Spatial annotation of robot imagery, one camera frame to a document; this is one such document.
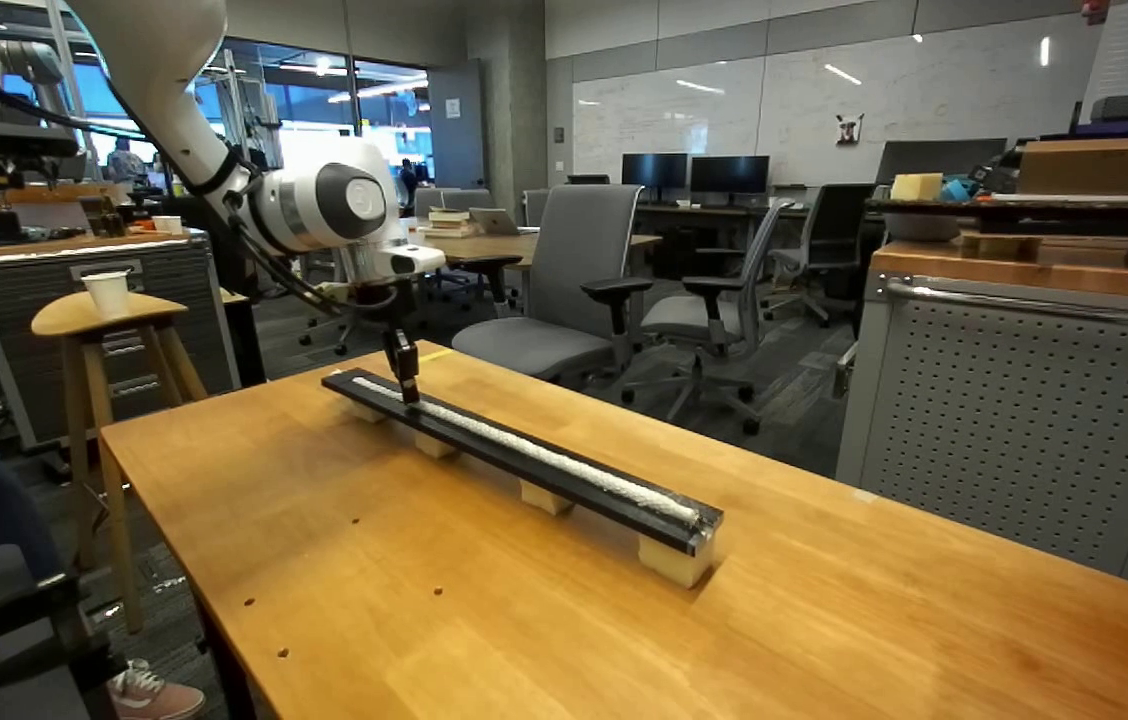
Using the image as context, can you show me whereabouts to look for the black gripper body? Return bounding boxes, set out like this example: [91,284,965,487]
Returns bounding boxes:
[346,277,414,346]

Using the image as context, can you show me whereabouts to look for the white rope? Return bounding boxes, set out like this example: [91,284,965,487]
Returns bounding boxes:
[346,374,703,527]

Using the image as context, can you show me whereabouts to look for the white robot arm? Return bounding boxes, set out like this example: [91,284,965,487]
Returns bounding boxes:
[67,0,444,405]

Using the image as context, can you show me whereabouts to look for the grey office chair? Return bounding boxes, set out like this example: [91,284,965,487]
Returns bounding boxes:
[450,185,639,380]
[639,209,780,405]

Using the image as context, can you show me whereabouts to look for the white paper cup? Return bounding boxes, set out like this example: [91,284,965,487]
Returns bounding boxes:
[84,273,133,321]

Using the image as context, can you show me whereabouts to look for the wooden stool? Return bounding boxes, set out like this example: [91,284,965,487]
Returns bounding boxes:
[30,292,209,633]

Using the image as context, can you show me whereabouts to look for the black computer monitors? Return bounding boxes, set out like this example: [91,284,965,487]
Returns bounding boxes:
[620,152,767,204]

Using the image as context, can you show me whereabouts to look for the grey metal tool cabinet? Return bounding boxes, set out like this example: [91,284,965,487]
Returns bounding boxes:
[835,246,1128,581]

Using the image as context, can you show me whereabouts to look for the long black channel rail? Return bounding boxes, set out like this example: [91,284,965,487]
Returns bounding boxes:
[325,367,725,587]

